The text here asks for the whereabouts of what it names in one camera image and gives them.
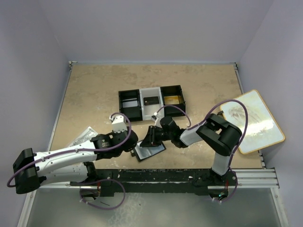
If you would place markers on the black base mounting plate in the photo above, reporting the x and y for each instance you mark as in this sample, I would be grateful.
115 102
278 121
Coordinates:
194 181

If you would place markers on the white board with wood rim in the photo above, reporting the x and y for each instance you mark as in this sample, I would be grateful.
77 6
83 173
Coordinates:
262 130

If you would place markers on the black and white organizer tray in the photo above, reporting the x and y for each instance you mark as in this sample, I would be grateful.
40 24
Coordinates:
141 104

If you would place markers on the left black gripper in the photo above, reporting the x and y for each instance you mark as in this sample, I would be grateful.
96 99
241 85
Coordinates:
132 138

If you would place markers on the silver credit card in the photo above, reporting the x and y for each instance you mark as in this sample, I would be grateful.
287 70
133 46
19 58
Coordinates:
129 103

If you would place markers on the clear plastic card sleeve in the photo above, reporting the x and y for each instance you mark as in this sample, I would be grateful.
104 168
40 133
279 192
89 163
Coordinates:
86 135

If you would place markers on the aluminium frame rail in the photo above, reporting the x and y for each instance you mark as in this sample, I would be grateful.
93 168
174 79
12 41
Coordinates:
247 178

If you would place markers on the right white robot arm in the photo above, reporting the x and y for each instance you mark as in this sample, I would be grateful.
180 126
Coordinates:
221 135

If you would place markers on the black credit card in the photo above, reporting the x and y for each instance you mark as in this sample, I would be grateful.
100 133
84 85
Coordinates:
153 100

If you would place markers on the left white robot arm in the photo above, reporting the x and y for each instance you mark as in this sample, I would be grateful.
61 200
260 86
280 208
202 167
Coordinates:
74 164

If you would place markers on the black leather card holder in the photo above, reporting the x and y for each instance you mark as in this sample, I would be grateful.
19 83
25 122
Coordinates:
143 153

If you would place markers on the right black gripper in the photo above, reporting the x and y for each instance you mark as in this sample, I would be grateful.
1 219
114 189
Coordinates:
152 135

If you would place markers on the gold credit card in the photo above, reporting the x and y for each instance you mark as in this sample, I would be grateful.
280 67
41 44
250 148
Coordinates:
173 100

